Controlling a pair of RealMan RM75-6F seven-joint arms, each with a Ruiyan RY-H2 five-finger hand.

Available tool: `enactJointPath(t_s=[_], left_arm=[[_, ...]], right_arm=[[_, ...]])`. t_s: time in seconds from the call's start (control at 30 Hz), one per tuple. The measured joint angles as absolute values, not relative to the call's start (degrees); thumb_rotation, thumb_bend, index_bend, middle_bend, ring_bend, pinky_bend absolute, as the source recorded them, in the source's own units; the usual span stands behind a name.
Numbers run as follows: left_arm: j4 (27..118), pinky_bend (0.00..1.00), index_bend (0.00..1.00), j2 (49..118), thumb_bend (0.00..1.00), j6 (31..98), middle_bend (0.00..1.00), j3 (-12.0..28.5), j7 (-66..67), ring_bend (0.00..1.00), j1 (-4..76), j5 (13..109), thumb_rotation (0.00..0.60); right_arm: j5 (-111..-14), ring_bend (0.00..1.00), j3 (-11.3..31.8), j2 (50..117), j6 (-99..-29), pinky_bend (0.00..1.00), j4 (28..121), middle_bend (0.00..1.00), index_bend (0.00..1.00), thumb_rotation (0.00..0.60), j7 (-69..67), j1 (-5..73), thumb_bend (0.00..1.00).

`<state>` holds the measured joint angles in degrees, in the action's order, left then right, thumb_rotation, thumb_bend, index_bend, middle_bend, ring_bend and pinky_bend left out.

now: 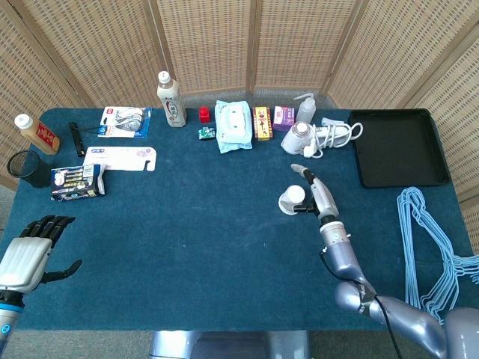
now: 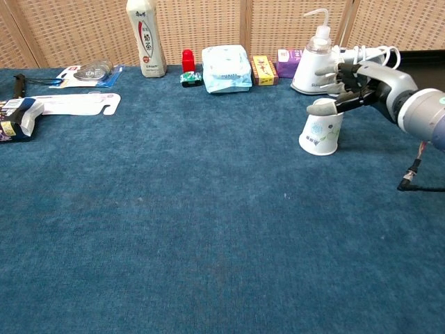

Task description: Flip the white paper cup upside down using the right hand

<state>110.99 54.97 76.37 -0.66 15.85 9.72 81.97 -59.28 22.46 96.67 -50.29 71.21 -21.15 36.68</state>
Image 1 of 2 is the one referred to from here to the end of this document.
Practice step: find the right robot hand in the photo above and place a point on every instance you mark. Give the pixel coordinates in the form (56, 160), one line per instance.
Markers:
(323, 198)

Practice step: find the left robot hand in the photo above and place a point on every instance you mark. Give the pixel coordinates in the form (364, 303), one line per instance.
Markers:
(22, 261)

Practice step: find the white paper cup green flowers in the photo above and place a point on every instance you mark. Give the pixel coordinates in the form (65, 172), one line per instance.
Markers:
(295, 192)

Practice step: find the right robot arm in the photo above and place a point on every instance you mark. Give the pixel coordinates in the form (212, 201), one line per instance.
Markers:
(344, 258)

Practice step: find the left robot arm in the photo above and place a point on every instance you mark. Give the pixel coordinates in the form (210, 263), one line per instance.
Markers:
(7, 318)

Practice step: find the white travel iron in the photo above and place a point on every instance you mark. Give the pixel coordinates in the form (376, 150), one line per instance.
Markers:
(295, 140)

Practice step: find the black plastic tray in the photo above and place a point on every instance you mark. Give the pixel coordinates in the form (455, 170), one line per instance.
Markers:
(396, 149)

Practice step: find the clear plastic wash bottle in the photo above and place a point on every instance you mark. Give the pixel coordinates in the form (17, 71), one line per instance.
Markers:
(305, 112)

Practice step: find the purple white carton box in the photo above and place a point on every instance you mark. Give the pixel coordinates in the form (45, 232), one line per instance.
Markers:
(283, 119)

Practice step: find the dark blue printed pack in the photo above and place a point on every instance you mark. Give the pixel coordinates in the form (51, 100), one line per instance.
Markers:
(73, 183)

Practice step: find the black mesh pen holder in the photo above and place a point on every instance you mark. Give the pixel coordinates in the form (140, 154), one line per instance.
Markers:
(26, 168)

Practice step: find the yellow red carton box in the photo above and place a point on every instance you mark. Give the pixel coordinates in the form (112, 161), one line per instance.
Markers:
(262, 123)

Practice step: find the light blue wet wipes pack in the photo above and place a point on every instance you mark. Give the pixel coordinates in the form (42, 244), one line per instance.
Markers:
(234, 127)

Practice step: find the brown bottle red label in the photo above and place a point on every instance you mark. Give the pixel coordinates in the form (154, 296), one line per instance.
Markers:
(41, 136)

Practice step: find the green toy car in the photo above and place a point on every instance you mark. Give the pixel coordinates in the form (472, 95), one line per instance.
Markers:
(206, 133)

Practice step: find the blue felt table cloth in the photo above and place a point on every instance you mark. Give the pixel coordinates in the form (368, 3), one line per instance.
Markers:
(187, 243)

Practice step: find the white cardboard hang pack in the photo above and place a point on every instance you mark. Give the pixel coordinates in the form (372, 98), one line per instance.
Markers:
(123, 157)

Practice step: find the blister pack blue card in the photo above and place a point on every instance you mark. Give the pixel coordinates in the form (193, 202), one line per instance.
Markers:
(125, 119)

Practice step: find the milk tea bottle beige label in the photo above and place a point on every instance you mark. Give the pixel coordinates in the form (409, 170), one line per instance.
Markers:
(172, 108)

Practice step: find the grey blue robot torso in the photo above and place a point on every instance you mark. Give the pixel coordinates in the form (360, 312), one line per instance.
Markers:
(224, 346)

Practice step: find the wicker folding screen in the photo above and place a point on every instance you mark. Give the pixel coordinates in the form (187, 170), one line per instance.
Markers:
(209, 45)

